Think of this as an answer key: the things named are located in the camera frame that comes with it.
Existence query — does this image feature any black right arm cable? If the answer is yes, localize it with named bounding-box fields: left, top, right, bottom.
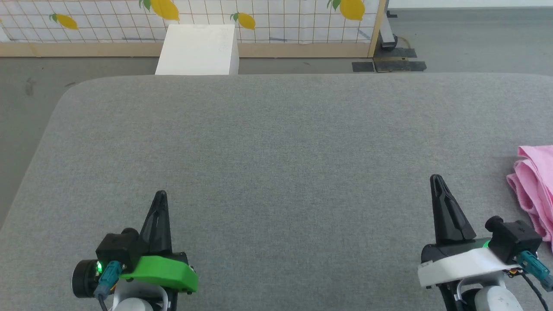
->
left=521, top=271, right=550, bottom=311

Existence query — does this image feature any grey stand post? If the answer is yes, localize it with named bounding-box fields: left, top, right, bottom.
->
left=379, top=0, right=399, bottom=50

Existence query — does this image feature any pink garment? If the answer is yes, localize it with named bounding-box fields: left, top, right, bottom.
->
left=506, top=145, right=553, bottom=254

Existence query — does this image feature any white box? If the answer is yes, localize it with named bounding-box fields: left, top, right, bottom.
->
left=155, top=24, right=240, bottom=76

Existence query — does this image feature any brown floor plate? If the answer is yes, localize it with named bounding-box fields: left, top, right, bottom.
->
left=373, top=47, right=427, bottom=73

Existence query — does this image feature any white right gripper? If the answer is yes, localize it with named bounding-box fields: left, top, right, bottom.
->
left=417, top=175, right=520, bottom=289

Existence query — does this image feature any lemon print partition screen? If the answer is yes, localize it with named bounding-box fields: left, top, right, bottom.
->
left=0, top=0, right=387, bottom=58

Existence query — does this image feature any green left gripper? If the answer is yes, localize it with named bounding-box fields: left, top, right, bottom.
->
left=119, top=190, right=200, bottom=295

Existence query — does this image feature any grey fabric sofa cushion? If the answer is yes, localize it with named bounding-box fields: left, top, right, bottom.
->
left=0, top=73, right=553, bottom=311

